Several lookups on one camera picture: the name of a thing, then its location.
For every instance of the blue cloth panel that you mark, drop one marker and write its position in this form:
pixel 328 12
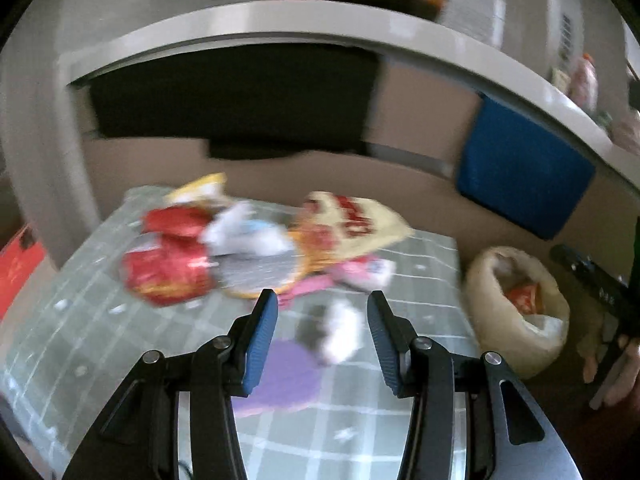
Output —
pixel 522 171

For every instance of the pink bottle on counter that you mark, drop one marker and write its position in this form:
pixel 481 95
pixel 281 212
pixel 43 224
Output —
pixel 584 87

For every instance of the round silver glitter pad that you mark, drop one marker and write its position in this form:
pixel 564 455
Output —
pixel 245 277

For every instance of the black hanging cloth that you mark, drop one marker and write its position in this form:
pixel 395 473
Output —
pixel 259 101

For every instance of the pink toy brush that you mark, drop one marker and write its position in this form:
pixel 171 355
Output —
pixel 306 286

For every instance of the green checkered tablecloth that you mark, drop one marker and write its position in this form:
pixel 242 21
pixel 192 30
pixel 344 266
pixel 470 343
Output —
pixel 101 378

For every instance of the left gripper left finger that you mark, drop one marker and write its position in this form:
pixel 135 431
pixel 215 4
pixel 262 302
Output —
pixel 229 365

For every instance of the right hand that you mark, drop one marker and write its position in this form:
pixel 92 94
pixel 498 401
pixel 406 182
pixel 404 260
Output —
pixel 612 371

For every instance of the purple fluffy cloth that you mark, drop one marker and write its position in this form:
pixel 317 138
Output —
pixel 291 380

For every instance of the pink tissue packet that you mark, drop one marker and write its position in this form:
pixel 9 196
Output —
pixel 366 273

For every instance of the yellow snack wrapper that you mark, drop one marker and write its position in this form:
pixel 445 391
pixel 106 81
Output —
pixel 206 189

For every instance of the red doormat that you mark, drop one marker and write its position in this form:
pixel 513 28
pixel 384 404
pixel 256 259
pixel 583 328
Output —
pixel 19 258

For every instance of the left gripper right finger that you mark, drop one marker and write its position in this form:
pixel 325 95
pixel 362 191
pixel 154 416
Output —
pixel 420 369

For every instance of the beige trash bag bin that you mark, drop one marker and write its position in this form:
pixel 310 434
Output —
pixel 516 309

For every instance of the red foil wrapper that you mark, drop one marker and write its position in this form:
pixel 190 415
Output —
pixel 178 221

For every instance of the cream red snack bag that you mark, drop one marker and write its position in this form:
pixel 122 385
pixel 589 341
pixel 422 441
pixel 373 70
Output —
pixel 330 229

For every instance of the red crushed can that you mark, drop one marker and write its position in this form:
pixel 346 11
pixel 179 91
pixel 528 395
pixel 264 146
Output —
pixel 166 270

